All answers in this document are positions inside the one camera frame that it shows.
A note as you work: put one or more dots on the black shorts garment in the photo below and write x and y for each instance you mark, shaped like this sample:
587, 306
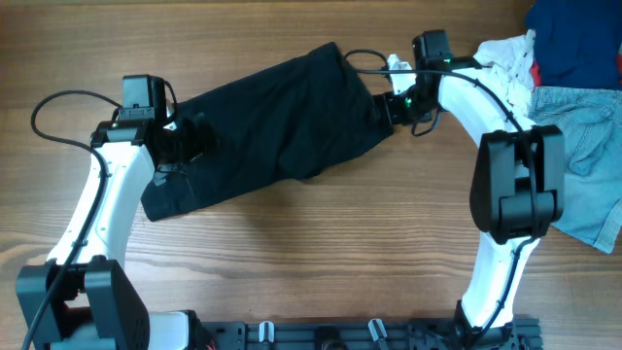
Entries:
289, 121

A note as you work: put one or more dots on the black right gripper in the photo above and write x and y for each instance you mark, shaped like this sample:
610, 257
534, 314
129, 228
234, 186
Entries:
388, 100

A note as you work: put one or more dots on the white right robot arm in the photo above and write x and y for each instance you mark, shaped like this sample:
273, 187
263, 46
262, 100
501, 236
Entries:
517, 188

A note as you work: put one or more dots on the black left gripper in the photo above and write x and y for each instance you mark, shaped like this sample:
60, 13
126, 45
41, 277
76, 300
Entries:
197, 147

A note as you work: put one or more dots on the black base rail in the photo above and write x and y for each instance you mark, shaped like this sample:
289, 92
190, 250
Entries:
417, 334

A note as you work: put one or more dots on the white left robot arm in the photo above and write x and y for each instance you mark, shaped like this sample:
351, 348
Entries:
80, 297

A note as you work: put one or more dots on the white printed cloth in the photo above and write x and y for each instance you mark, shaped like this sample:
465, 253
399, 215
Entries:
508, 64

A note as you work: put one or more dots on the navy blue garment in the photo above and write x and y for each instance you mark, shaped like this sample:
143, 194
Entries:
577, 42

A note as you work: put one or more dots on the light blue denim garment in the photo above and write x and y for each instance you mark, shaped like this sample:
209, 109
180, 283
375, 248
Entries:
590, 120

